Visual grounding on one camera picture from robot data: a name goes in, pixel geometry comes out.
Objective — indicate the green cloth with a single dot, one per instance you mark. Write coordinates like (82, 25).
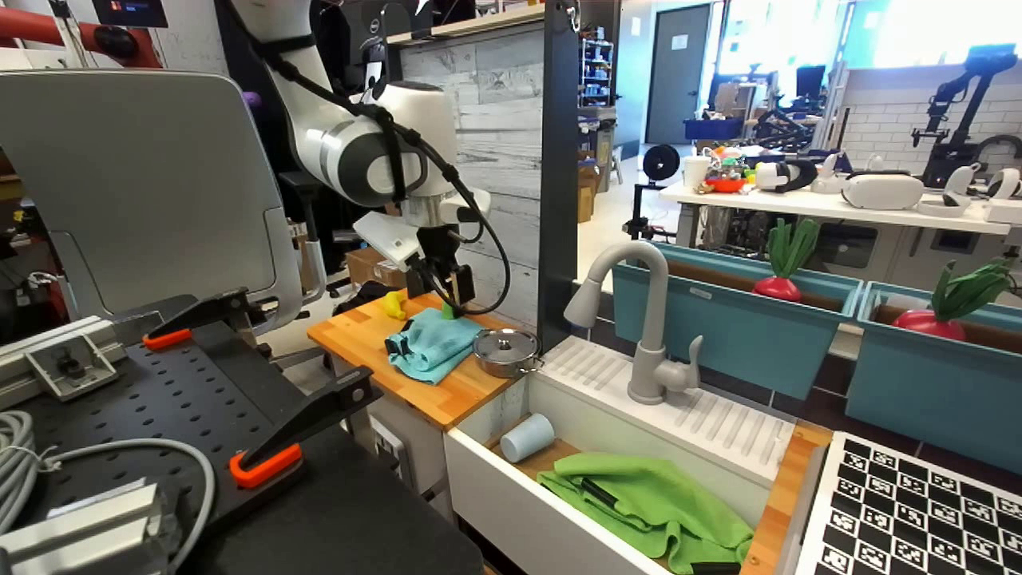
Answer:
(648, 505)

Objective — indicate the white black Franka robot arm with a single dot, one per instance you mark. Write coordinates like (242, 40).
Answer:
(338, 115)

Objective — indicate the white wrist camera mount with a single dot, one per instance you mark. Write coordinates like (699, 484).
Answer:
(383, 237)

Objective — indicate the white background table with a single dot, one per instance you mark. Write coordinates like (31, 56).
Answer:
(852, 208)

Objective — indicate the grey flat panel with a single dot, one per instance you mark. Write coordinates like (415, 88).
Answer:
(137, 192)

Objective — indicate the yellow banana plush toy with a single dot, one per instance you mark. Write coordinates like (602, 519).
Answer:
(393, 308)

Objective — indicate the light blue cylinder cup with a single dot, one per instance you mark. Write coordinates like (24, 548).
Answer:
(527, 439)

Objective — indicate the white sink basin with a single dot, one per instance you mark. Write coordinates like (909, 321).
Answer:
(596, 427)

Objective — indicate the black white checkerboard panel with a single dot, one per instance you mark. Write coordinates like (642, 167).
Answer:
(914, 516)

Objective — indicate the black background robot arm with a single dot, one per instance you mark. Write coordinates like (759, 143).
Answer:
(961, 107)

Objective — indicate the black vertical frame pole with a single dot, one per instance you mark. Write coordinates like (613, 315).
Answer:
(561, 169)

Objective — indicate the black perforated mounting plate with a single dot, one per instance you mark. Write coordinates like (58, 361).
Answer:
(161, 404)

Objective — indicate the teal plastic planter bin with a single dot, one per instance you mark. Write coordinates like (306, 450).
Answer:
(938, 384)
(737, 330)

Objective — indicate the light blue cloth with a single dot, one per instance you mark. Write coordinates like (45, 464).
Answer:
(433, 345)

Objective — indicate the round metal bowl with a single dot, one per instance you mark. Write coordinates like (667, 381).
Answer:
(504, 351)

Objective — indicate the black clamp with orange tip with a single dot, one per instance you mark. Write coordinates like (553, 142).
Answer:
(299, 432)
(196, 321)

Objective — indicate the grey faucet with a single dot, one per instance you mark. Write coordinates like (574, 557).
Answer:
(646, 330)

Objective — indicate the red radish plush toy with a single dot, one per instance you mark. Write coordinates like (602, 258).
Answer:
(787, 258)
(952, 303)

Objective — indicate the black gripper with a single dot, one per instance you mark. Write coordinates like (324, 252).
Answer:
(440, 252)

